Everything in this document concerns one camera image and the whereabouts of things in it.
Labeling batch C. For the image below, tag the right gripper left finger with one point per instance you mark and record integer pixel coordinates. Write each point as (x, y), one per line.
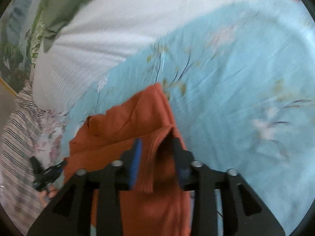
(69, 212)

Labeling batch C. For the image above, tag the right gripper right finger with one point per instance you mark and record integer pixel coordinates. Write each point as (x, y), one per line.
(243, 211)

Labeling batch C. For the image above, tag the rust orange knit sweater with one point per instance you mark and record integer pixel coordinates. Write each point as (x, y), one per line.
(156, 205)

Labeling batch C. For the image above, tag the person left hand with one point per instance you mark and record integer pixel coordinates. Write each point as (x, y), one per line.
(46, 195)

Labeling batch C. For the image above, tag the plaid checked blanket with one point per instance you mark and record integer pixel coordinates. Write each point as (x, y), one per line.
(19, 137)

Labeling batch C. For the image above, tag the pink floral pillowcase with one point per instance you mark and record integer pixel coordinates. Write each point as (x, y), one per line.
(48, 145)

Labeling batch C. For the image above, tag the light blue floral bedsheet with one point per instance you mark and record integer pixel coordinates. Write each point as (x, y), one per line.
(240, 82)

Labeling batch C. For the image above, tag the green blanket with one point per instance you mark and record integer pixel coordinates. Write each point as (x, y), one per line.
(57, 14)

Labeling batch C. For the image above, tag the white striped duvet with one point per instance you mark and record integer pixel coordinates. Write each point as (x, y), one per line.
(102, 34)

